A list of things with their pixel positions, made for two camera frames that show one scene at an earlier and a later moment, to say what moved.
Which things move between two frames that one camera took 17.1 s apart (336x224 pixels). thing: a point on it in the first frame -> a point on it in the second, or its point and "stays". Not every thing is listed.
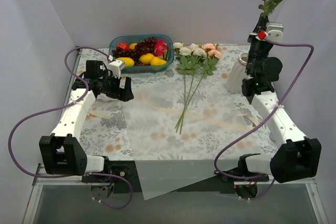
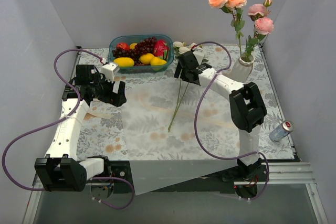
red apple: x=124 y=45 stays
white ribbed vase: x=234 y=83 stays
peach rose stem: x=209 y=64 -> x=229 y=0
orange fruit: x=132 y=45 stays
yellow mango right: x=157 y=61 stays
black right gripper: x=259 y=39 -> x=184 y=64
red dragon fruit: x=161 y=49 stays
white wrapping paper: x=182 y=132 stays
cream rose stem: x=177 y=45 -> x=178 y=103
